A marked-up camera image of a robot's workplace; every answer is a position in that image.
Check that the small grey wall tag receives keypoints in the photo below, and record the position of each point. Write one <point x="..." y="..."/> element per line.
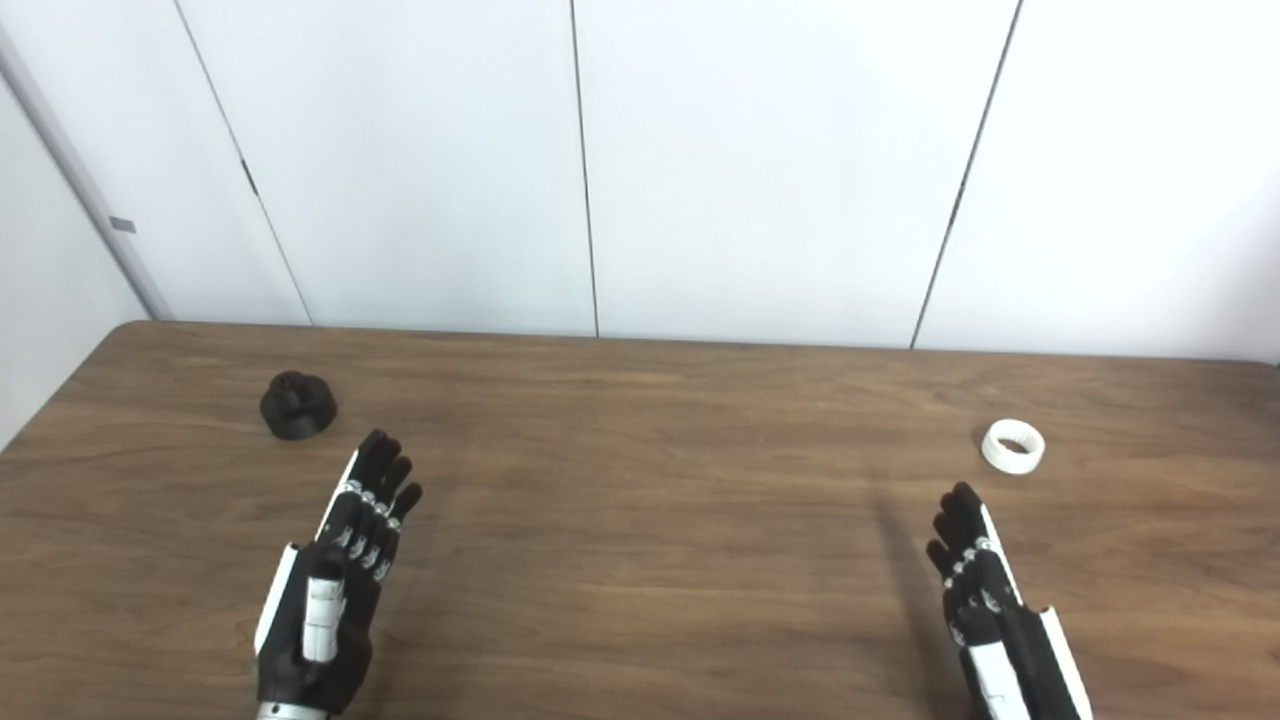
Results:
<point x="122" y="224"/>

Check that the grey wall corner trim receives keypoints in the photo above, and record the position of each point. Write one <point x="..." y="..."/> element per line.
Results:
<point x="90" y="185"/>

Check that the white and black left hand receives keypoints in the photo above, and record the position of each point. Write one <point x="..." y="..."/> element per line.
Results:
<point x="310" y="660"/>

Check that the white and black right hand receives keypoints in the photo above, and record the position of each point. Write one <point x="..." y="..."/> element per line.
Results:
<point x="1020" y="660"/>

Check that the round black part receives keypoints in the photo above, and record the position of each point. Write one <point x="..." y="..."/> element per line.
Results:
<point x="298" y="410"/>

